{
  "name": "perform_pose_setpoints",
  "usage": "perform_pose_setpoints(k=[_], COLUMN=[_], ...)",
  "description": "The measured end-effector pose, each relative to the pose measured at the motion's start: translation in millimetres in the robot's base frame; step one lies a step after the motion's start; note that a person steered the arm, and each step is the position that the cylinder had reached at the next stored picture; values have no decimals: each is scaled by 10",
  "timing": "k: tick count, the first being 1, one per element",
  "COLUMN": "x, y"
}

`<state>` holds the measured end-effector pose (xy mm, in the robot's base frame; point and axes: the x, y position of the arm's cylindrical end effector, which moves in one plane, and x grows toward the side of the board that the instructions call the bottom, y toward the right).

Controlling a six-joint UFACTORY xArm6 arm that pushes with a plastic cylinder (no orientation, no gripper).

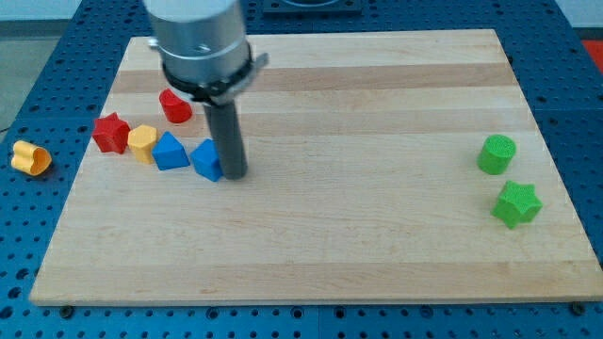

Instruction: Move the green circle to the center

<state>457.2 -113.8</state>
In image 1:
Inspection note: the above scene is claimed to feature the blue cube block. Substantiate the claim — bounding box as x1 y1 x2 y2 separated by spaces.
190 138 222 182

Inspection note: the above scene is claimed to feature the yellow pentagon block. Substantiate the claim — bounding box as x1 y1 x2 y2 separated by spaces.
127 124 157 164

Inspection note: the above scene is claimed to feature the green star block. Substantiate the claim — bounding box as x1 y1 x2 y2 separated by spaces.
491 180 543 230

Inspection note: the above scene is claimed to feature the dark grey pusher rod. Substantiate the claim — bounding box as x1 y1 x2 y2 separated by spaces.
204 102 248 180

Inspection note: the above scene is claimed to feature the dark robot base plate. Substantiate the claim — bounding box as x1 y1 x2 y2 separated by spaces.
262 0 364 15

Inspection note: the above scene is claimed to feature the wooden board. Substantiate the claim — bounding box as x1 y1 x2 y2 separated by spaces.
30 29 602 306

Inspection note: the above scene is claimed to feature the green cylinder block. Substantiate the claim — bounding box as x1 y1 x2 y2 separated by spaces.
477 135 517 175

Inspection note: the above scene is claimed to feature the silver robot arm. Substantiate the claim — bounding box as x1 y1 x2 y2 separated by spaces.
143 0 269 105

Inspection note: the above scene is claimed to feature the yellow heart block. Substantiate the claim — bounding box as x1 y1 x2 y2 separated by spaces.
10 140 53 176

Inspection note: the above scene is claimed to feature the red star block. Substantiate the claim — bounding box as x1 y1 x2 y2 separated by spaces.
92 112 130 154

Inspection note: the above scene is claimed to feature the blue triangle block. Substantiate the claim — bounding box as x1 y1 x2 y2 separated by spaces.
152 132 190 170

